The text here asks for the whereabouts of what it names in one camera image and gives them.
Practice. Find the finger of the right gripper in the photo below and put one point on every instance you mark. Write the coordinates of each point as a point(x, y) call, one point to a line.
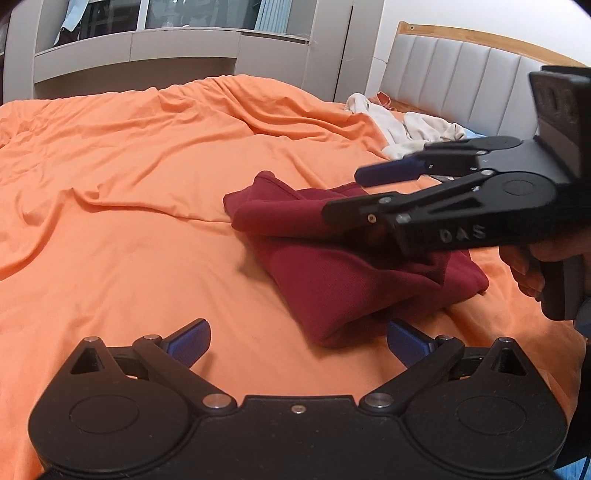
point(484, 209)
point(448, 159)

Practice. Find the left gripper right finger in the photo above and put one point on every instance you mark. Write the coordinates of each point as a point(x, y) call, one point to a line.
point(432, 362)

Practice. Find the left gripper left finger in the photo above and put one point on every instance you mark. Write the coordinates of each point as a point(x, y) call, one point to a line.
point(152, 374)

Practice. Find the dark red cloth garment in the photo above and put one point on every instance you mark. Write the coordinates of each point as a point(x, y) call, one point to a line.
point(343, 284)

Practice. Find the right hand on handle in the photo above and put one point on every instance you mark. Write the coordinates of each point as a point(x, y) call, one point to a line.
point(556, 272)

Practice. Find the light blue pillow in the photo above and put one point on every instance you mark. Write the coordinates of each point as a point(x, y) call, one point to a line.
point(470, 134)

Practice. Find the cream white crumpled garment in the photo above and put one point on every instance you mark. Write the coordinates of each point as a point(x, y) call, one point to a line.
point(406, 131)

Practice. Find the grey padded headboard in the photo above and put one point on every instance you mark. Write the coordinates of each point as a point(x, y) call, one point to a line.
point(477, 79)

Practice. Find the orange cloth near headboard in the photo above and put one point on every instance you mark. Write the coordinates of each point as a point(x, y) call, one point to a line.
point(383, 99)

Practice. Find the orange bed duvet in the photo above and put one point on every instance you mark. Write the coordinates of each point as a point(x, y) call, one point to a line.
point(112, 224)

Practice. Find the grey built-in cabinet unit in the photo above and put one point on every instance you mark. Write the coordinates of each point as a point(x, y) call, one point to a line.
point(327, 51)

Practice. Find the light blue right curtain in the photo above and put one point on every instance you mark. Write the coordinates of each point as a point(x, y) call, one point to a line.
point(273, 16)

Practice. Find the light blue curtain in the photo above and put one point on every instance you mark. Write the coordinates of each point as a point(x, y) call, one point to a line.
point(69, 30)
point(273, 16)

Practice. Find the window with dark glass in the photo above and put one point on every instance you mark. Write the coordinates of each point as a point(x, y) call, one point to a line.
point(110, 17)

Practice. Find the light blue left curtain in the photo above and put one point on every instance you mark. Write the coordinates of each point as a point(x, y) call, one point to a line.
point(69, 30)

